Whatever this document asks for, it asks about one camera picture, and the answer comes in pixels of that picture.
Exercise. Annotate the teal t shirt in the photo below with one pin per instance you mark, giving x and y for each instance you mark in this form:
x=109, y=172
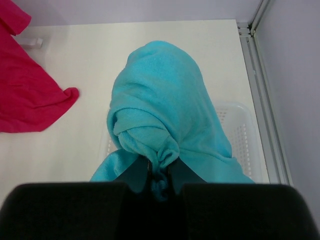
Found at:
x=160, y=74

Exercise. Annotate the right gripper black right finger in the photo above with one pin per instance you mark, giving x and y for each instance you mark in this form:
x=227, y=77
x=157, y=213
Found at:
x=225, y=211

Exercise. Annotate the grey clothes rack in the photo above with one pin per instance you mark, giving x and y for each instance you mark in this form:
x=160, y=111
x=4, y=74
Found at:
x=31, y=42

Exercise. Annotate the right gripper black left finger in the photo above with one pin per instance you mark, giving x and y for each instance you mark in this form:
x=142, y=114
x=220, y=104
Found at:
x=79, y=210

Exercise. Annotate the red t shirt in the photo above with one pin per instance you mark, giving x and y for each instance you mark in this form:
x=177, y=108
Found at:
x=30, y=99

